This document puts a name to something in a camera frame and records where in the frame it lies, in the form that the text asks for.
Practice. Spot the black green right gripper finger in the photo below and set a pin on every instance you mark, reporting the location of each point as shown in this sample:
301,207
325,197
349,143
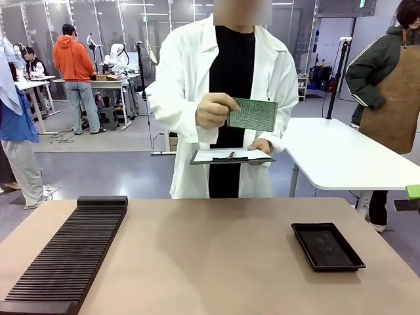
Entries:
408,205
414,191

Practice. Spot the green perforated PCB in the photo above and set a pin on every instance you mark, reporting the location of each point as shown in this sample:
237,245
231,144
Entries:
254,115

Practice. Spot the dark grey clipboard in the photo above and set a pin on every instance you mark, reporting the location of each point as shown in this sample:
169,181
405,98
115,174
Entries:
229,160

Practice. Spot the person's left forearm white sleeve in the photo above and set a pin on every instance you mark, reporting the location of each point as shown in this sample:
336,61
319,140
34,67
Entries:
283,134

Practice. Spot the person's right forearm white sleeve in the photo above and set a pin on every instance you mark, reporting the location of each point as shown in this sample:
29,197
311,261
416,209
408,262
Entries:
170,111

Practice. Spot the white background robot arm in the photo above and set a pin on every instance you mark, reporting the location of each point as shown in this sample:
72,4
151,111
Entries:
115,57

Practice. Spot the black slotted PCB rack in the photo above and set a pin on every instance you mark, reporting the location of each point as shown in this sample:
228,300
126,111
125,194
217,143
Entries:
65,256

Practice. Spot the person's left hand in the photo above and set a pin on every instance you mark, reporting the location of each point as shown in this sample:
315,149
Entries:
262,147

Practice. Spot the person's right hand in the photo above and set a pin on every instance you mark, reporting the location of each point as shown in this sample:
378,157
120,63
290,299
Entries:
213,111

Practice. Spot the large white table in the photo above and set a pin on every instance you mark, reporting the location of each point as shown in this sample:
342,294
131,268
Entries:
344,154

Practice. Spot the black plastic tray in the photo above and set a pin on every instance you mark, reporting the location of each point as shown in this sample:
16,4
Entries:
328,249

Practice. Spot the person in brown apron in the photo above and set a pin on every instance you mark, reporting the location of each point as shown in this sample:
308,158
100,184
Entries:
387,85

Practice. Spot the black tripod stand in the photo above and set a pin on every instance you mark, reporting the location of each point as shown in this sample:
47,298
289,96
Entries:
338,75

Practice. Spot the black equipment bags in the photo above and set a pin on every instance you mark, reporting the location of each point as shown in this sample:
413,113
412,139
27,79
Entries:
323,78

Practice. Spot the wooden shoe shelf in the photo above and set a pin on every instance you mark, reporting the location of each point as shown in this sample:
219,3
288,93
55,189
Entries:
302,88

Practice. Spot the white paper sheet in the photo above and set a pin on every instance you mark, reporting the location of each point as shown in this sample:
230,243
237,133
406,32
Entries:
226,154

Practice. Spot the person in white lab coat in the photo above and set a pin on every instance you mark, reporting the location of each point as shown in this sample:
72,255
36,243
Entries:
229,98

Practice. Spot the black step stool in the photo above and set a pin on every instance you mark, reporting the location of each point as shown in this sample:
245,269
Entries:
108,118

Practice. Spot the grey workbench desk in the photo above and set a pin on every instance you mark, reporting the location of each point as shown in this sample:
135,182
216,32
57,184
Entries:
118,85

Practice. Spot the cardboard box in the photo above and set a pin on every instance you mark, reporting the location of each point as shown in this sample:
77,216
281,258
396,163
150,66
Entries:
106,77

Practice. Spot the person in orange hoodie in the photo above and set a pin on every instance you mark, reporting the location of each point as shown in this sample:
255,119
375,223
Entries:
75,75

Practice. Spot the small white desk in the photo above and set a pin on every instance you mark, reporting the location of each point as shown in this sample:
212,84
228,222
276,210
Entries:
36,88

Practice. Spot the person in blue shirt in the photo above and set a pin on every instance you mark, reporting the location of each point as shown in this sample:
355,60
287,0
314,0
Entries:
16,131

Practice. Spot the seated person in dark jacket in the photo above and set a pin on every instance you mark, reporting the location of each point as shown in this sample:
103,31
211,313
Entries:
34,64

